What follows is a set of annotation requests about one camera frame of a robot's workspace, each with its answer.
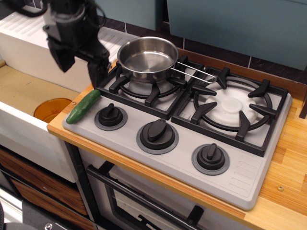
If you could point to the black right burner grate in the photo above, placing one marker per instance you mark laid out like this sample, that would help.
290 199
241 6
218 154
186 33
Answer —
244 113

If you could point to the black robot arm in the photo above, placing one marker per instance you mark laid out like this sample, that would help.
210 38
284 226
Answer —
61 9

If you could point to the green toy pickle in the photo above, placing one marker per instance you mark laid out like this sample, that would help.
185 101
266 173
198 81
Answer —
83 107

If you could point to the black burner grate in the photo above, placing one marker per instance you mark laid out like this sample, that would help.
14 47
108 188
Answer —
244 113
159 99

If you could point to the white toy sink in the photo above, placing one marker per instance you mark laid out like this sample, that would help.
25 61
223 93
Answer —
29 76

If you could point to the black middle stove knob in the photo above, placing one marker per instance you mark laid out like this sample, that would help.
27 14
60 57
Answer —
157 137

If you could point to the black left burner grate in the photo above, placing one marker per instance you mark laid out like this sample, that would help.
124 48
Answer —
159 99

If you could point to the black left stove knob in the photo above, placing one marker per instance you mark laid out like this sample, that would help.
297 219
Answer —
110 118

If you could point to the black stove knob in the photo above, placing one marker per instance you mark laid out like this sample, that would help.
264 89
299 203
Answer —
210 159
110 118
157 137

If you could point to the black oven door handle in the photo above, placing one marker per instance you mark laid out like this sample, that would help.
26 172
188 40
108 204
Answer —
101 174

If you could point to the grey toy stove top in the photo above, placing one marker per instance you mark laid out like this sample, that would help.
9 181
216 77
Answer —
239 185

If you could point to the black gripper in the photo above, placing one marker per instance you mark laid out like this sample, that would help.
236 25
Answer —
78 37

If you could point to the toy oven door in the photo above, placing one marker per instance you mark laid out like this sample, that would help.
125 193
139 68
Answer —
135 203

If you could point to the orange plastic bowl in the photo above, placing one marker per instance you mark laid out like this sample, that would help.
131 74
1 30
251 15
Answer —
48 110

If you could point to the black right stove knob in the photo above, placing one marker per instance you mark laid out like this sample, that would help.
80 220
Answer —
210 159

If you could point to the stainless steel pan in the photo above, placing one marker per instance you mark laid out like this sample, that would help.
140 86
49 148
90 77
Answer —
150 60

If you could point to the wooden drawer front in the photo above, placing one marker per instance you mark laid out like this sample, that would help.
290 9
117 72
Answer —
46 190

